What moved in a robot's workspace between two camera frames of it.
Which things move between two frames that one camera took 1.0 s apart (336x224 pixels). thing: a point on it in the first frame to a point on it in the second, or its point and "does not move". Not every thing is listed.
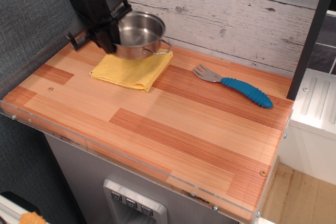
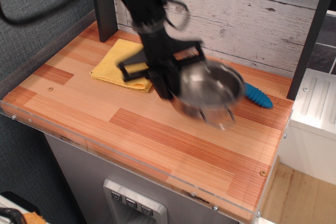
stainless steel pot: (140, 34) to (209, 91)
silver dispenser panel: (127, 206) does not move
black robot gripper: (96, 10) to (163, 62)
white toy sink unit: (309, 144) does not move
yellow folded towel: (140, 74) does not move
